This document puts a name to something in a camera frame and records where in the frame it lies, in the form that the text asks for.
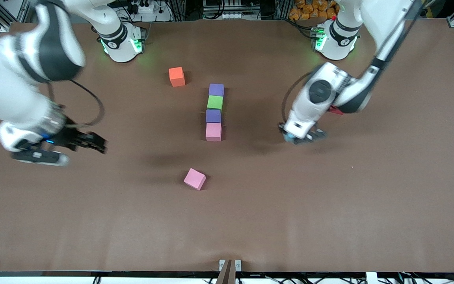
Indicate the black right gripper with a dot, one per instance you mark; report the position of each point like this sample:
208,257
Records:
70,137

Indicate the metal bracket plate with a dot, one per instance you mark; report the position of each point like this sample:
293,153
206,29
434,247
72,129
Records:
222,265

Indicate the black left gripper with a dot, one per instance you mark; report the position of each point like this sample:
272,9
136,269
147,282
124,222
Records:
319,134

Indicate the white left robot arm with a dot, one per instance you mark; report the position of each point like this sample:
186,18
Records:
321,98

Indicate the white power strip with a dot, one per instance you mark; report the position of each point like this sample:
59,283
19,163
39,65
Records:
144,8

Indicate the pink foam block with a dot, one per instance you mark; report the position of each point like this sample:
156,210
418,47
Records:
213,132
194,179

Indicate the cyan foam block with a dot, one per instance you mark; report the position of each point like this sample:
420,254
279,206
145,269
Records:
289,137

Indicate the bag of orange items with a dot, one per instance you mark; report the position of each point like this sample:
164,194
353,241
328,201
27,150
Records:
313,10

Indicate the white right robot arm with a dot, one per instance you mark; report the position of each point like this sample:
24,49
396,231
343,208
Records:
14,86

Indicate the brown strut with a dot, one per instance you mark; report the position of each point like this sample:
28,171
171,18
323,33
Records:
227,274

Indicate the orange foam block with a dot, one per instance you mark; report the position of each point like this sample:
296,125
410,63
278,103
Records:
177,77

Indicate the green foam block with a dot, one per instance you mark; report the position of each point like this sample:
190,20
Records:
215,103

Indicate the red foam block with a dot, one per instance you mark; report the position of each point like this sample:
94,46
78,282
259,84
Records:
337,111

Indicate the purple foam block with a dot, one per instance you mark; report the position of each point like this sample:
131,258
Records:
213,116
216,90

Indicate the small white box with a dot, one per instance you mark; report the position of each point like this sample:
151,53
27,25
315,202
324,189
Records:
369,278

